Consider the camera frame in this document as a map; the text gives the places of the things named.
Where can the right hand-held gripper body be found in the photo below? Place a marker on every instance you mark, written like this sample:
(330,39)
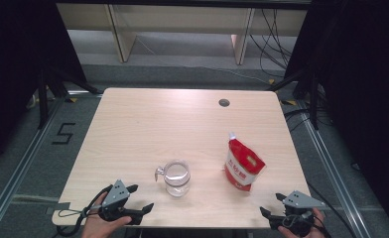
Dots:
(301,200)

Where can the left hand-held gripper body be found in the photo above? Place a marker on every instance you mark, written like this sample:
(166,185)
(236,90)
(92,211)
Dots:
(115,195)

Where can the clear glass mug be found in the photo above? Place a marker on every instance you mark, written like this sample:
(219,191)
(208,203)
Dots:
(177,180)

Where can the red white spouted pouch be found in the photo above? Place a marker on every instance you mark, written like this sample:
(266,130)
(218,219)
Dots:
(243,165)

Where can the person's right hand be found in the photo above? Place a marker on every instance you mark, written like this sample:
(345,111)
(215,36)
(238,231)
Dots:
(320,228)

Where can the person's left hand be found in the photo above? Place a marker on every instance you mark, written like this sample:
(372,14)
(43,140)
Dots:
(98,228)

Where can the grey tape strip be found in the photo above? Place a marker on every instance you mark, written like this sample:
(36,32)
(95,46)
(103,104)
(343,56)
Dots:
(62,206)

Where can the black tape floor mark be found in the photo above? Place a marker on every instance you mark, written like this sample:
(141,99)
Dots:
(63,134)

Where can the yellow black floor tape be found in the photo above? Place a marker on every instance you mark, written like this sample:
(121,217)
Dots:
(289,102)
(271,81)
(72,99)

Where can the black metal stand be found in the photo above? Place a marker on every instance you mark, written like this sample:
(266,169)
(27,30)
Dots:
(43,99)
(313,99)

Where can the black curtain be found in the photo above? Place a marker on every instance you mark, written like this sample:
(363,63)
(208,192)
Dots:
(14,66)
(364,82)

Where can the aluminium floor rail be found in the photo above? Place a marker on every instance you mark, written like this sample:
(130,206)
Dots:
(20,165)
(341,178)

